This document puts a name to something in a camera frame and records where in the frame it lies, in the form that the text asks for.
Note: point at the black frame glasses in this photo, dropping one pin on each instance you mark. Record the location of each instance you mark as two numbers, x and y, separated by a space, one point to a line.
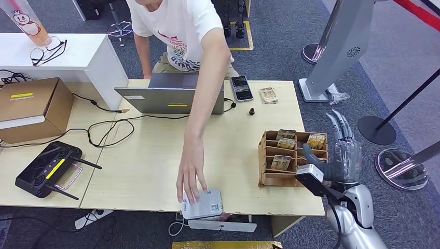
38 55

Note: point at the wooden table leg panel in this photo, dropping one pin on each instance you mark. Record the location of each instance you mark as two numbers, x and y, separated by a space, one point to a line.
285 225

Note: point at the black stanchion post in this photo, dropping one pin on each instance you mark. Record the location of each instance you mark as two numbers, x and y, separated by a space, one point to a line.
376 130

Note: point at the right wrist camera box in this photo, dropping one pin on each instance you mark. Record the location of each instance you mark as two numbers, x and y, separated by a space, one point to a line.
309 182

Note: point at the brown cardboard box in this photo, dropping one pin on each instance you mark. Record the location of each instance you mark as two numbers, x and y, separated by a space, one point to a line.
31 103

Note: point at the chrome stanchion post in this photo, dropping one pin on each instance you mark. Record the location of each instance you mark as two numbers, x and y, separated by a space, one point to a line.
311 55
400 170

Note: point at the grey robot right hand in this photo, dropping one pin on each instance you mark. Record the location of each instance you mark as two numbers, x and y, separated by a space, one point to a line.
347 161

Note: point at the clear plastic wrap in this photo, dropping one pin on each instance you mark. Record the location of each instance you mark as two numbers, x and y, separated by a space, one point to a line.
337 98

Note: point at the stack of hotel cards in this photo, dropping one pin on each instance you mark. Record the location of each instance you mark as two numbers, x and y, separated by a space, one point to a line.
268 95

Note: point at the white tray under table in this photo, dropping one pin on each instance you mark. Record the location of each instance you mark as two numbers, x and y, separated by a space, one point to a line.
223 227

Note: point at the gold panel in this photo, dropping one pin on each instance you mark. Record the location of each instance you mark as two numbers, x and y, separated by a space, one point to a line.
223 245

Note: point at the person's left forearm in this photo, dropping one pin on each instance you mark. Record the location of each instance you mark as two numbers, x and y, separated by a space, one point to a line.
206 89

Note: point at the red barrier belt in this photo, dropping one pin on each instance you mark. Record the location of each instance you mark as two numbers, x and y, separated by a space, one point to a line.
419 13

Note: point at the person's left hand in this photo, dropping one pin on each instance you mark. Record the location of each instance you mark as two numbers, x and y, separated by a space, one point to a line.
190 168

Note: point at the wooden card organizer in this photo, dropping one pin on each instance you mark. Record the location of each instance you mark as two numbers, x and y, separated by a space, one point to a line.
275 178

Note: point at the pink snowman print cup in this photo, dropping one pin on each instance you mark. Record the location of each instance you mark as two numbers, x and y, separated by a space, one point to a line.
27 24

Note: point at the grey laptop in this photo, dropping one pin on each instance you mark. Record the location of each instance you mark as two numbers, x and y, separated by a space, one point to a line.
154 99

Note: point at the white power strip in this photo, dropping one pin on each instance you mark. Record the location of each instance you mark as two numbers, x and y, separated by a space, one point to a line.
91 220

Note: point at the hotel key card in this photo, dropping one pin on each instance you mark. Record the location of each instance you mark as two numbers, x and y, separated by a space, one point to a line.
281 163
286 143
316 141
285 134

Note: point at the grey kiosk stand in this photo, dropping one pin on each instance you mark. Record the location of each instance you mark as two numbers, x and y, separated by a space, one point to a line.
343 44

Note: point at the chrome stool base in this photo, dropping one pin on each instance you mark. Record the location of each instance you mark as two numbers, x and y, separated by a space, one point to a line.
118 31

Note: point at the white card reader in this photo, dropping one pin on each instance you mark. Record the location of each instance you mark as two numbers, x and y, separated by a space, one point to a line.
209 206

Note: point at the black smartphone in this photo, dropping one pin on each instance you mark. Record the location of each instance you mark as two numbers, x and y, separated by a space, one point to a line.
241 88

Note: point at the person's right forearm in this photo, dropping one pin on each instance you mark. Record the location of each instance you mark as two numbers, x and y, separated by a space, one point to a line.
144 62

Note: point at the black antenna remote controller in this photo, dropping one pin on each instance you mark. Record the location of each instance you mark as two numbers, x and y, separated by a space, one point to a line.
44 168

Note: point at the white cabinet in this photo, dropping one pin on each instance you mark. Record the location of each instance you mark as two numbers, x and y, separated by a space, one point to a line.
86 55

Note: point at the black floor case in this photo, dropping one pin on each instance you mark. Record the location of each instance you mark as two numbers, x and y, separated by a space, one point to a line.
89 8

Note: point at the person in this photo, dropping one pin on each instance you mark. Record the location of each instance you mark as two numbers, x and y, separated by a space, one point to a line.
178 27

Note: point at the black white humanoid robot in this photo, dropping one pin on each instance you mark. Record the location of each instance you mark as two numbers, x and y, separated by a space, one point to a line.
239 29

